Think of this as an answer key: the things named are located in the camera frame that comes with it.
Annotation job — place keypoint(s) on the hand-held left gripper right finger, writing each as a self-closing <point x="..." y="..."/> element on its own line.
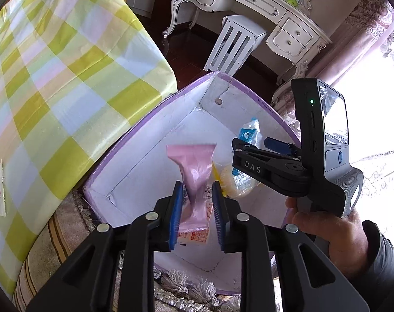
<point x="218" y="216"/>

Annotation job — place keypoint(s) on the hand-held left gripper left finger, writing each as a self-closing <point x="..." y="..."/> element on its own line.
<point x="175" y="216"/>

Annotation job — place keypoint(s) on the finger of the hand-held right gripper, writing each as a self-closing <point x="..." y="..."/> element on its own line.
<point x="279" y="145"/>
<point x="262" y="165"/>

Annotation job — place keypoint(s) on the pink snack packet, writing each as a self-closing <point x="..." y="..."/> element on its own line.
<point x="193" y="182"/>

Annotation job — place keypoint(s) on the purple cardboard box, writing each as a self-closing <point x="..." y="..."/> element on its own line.
<point x="184" y="143"/>

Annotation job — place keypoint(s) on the person's right forearm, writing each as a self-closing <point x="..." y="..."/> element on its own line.
<point x="375" y="266"/>

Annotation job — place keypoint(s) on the person's right hand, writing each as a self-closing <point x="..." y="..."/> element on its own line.
<point x="330" y="234"/>

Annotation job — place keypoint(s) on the clear yellow snack packet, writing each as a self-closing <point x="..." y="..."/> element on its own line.
<point x="239" y="180"/>

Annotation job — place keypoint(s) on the blue and white snack packet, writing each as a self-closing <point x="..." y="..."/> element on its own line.
<point x="250" y="134"/>

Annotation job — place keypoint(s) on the white slatted stool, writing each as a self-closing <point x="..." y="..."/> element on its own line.
<point x="234" y="47"/>

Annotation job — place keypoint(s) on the pink floral curtain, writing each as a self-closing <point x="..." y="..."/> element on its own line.
<point x="369" y="45"/>

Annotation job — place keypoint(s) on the white ornate dressing table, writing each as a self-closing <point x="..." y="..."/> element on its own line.
<point x="249" y="3"/>

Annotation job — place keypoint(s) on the yellow checked tablecloth table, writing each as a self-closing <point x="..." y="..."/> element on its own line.
<point x="60" y="81"/>

